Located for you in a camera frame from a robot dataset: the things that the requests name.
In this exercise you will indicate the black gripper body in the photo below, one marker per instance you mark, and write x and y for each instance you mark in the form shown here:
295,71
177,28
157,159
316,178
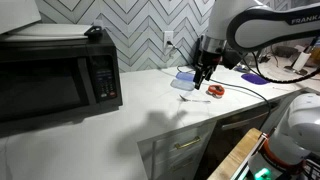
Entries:
208,60

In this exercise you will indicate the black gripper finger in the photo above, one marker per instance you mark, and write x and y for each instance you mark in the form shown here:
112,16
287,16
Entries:
199,79
208,74

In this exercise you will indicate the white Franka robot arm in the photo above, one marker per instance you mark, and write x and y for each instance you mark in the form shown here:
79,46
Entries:
260,26

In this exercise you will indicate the clear plastic container bowl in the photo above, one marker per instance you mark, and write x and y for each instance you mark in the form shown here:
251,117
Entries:
181,85

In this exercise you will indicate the purple flat lid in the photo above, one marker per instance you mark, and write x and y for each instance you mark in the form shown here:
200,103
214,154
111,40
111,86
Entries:
254,79

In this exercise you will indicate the small blue flat object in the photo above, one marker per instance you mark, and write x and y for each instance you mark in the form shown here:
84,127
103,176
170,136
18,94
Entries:
241,69

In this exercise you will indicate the black dishwasher front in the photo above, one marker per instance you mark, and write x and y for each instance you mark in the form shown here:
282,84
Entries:
230,140

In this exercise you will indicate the white cabinet drawers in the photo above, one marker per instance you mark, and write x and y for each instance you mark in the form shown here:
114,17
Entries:
176,153

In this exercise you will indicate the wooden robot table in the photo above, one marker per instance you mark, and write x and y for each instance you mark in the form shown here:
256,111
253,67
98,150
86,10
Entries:
233,158

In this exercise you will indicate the white paper towel holder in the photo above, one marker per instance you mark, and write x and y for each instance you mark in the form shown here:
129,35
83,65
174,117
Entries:
301,61

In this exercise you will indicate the small black clip object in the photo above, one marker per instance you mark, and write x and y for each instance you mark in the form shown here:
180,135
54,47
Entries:
94,31

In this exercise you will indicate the black microwave oven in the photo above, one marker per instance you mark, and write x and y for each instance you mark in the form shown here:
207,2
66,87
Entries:
50,83

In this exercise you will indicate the white flat tray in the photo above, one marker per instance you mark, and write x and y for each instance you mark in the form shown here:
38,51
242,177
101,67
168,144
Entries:
50,31

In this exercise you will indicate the white box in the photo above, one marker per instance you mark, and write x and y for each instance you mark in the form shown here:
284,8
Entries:
16,13

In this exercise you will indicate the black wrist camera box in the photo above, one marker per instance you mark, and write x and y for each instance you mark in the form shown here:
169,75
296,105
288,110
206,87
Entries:
233,57

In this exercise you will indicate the white wall outlet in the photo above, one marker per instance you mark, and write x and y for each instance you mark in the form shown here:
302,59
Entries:
168,38

